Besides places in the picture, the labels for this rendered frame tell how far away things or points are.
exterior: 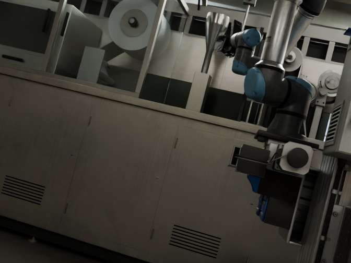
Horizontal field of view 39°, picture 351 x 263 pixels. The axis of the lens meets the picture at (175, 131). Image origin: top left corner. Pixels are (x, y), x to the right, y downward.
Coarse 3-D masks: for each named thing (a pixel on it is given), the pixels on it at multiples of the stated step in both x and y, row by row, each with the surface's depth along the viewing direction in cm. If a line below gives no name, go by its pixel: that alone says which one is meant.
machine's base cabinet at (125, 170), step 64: (0, 128) 278; (64, 128) 269; (128, 128) 261; (192, 128) 254; (0, 192) 273; (64, 192) 265; (128, 192) 257; (192, 192) 250; (128, 256) 258; (192, 256) 246; (256, 256) 240
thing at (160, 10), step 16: (64, 0) 282; (160, 0) 270; (48, 16) 283; (160, 16) 269; (48, 48) 281; (0, 64) 287; (144, 64) 267; (64, 80) 277; (80, 80) 274; (144, 80) 268
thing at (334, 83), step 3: (327, 78) 266; (330, 78) 266; (333, 78) 265; (336, 78) 265; (330, 81) 266; (333, 81) 265; (336, 81) 265; (339, 81) 264; (327, 84) 266; (330, 84) 266; (333, 84) 265; (336, 84) 265; (327, 87) 266; (330, 87) 265; (333, 87) 265; (336, 87) 264
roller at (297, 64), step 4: (296, 52) 274; (300, 52) 274; (296, 56) 274; (300, 56) 273; (296, 60) 273; (300, 60) 273; (284, 64) 275; (292, 64) 274; (296, 64) 273; (300, 64) 273; (284, 68) 274; (288, 68) 274; (292, 68) 273; (296, 68) 273; (288, 72) 276; (292, 72) 276; (296, 72) 280; (284, 76) 288; (296, 76) 291
